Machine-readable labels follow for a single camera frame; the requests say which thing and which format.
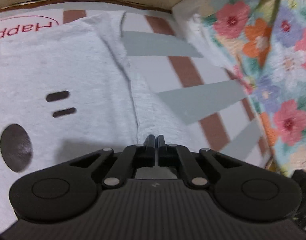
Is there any light grey t-shirt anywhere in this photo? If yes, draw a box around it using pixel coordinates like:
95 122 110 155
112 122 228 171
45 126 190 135
0 12 211 233

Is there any checkered cartoon rug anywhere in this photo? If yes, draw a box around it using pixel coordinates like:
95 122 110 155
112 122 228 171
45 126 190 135
0 4 274 165

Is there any floral quilt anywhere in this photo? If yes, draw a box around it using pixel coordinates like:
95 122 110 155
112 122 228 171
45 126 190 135
173 0 306 178

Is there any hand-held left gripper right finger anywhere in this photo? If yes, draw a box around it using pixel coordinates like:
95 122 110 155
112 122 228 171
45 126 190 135
157 134 244 188

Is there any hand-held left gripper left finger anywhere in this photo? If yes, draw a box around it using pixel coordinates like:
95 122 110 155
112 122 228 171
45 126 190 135
69 134 156 188

